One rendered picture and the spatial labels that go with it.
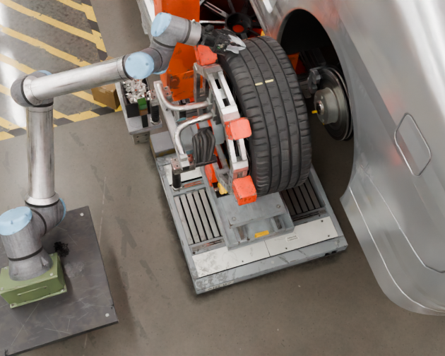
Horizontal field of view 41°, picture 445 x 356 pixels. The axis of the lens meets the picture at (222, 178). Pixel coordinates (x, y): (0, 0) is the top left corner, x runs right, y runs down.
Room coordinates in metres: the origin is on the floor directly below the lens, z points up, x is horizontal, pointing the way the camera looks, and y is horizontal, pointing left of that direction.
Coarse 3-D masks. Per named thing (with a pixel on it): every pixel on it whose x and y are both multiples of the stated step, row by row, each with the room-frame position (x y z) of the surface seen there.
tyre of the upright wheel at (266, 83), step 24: (264, 48) 1.56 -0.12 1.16; (240, 72) 1.42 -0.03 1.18; (264, 72) 1.43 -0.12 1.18; (288, 72) 1.44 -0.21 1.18; (240, 96) 1.33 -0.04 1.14; (264, 96) 1.33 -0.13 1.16; (288, 96) 1.34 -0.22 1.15; (264, 120) 1.25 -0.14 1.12; (288, 120) 1.27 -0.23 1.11; (264, 144) 1.18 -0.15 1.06; (288, 144) 1.20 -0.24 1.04; (264, 168) 1.13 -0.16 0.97; (288, 168) 1.15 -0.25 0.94; (264, 192) 1.11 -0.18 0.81
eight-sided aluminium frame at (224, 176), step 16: (208, 64) 1.56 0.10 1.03; (208, 80) 1.43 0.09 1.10; (224, 80) 1.42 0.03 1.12; (208, 96) 1.60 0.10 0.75; (224, 112) 1.27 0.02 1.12; (224, 128) 1.24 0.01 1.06; (240, 144) 1.19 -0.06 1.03; (224, 160) 1.34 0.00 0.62; (240, 160) 1.15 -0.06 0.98; (224, 176) 1.26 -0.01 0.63; (240, 176) 1.15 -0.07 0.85
